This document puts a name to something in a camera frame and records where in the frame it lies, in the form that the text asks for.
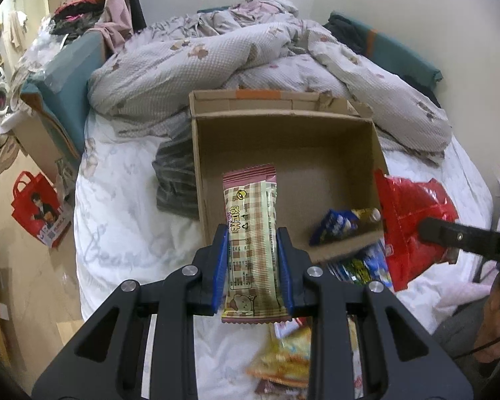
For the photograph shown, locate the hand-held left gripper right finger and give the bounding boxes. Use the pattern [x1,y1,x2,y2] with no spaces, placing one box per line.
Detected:
[276,227,474,400]

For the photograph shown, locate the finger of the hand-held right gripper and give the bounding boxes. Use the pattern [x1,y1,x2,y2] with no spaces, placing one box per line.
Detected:
[419,217,500,264]

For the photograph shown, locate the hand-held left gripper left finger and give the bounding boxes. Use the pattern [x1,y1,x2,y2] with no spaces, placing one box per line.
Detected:
[31,224,230,400]

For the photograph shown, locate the beige checkered snack packet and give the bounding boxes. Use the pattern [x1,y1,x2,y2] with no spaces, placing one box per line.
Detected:
[221,163,294,325]

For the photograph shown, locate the red snack bag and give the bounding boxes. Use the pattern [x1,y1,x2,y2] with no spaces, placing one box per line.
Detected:
[373,169,459,293]

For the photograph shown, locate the pink white snack packet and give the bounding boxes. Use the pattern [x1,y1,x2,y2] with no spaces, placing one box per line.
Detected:
[273,317,309,338]

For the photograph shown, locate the brown cardboard box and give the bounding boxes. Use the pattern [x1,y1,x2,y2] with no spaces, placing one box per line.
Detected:
[188,89,390,265]

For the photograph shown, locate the person's right hand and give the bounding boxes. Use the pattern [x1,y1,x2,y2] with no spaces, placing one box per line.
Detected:
[477,285,500,363]

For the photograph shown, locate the person's grey trousers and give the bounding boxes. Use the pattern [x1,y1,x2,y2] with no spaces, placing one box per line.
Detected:
[433,298,490,344]

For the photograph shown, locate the dark blue snack packet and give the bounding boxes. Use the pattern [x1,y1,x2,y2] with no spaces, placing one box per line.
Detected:
[309,208,361,246]

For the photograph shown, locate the blue green striped snack packet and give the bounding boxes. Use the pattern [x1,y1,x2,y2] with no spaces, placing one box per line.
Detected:
[327,242,394,292]

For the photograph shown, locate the yellow orange snack packet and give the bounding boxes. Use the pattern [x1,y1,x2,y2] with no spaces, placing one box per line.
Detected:
[247,327,313,388]

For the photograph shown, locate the gold brown snack packet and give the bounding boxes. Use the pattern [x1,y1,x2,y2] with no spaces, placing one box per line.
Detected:
[350,207,382,231]

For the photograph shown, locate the grey striped cloth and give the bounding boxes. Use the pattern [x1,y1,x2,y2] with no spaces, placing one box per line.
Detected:
[152,131,201,219]

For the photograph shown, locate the teal pillow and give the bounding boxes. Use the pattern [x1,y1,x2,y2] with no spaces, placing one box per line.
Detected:
[20,29,107,167]
[323,12,444,92]

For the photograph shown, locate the red tote bag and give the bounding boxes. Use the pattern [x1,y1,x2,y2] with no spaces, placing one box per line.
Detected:
[10,170,72,248]

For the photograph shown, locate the bear print quilt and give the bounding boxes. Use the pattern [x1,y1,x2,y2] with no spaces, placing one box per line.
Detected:
[87,0,453,163]

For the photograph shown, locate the dark cloth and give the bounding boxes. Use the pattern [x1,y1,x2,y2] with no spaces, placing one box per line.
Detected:
[327,13,369,55]

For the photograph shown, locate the pink garment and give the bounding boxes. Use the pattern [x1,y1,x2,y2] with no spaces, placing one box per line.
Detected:
[96,0,136,53]

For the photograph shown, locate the clear plastic bag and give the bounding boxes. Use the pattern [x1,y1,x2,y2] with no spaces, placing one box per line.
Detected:
[23,14,69,78]

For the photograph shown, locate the pile of dark clothes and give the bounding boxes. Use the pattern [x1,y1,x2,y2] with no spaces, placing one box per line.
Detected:
[50,0,105,36]

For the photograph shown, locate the white towel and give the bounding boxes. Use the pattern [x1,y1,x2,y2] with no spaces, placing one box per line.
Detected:
[2,10,28,48]

